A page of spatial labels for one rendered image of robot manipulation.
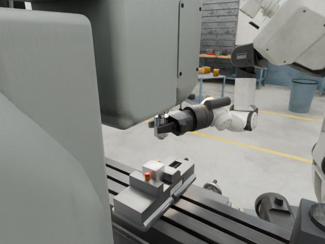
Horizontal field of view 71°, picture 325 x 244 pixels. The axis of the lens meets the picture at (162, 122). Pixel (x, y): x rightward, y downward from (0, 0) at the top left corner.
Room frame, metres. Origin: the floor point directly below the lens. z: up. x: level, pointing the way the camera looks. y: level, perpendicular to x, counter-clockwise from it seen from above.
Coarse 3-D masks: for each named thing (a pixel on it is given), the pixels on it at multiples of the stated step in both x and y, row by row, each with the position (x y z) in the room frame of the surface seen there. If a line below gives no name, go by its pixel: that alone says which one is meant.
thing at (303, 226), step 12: (300, 204) 0.44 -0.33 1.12; (312, 204) 0.44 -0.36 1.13; (324, 204) 0.42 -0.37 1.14; (300, 216) 0.40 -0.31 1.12; (312, 216) 0.39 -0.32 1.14; (324, 216) 0.39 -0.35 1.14; (300, 228) 0.37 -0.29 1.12; (312, 228) 0.37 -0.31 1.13; (324, 228) 0.36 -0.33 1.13; (300, 240) 0.36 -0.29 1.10; (312, 240) 0.35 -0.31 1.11; (324, 240) 0.34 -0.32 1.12
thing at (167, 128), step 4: (164, 124) 0.65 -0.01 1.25; (168, 124) 0.65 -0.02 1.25; (172, 124) 0.65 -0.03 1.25; (160, 128) 0.63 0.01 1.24; (164, 128) 0.64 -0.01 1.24; (168, 128) 0.65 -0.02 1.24; (172, 128) 0.65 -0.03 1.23; (176, 128) 0.65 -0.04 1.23; (160, 132) 0.63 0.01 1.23; (164, 132) 0.64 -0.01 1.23; (168, 132) 0.65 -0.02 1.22
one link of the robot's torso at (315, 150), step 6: (324, 114) 0.92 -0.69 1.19; (324, 120) 0.90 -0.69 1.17; (324, 126) 0.90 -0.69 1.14; (324, 132) 0.90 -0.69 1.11; (324, 138) 0.86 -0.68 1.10; (318, 144) 0.89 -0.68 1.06; (324, 144) 0.85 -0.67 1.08; (312, 150) 0.92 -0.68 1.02; (318, 150) 0.87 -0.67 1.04; (324, 150) 0.83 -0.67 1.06; (312, 156) 0.91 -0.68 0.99; (318, 156) 0.85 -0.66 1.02; (324, 156) 0.82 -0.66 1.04; (318, 162) 0.84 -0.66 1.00; (324, 162) 0.80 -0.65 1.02; (324, 168) 0.80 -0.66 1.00
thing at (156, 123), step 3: (168, 120) 0.67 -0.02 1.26; (156, 123) 0.65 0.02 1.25; (159, 123) 0.65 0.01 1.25; (162, 123) 0.65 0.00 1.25; (165, 123) 0.65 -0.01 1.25; (156, 126) 0.65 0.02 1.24; (156, 129) 0.65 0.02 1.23; (156, 132) 0.65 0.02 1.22; (156, 135) 0.65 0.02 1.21; (159, 135) 0.65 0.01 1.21; (162, 135) 0.65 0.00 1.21; (165, 135) 0.65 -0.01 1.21
